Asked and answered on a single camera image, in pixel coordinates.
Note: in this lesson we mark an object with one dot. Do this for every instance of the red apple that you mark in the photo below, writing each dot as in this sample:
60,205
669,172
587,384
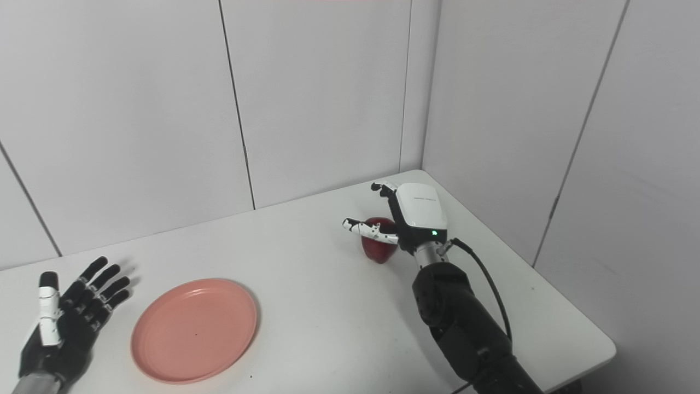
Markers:
378,250

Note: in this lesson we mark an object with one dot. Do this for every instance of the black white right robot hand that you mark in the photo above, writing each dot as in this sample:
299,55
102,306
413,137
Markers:
421,210

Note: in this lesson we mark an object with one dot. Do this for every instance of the pink plastic plate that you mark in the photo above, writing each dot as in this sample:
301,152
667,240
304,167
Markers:
194,331

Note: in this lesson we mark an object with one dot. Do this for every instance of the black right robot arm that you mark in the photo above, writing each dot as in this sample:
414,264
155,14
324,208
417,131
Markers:
459,323

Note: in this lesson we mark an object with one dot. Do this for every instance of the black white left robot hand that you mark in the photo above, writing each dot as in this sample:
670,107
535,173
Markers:
68,342

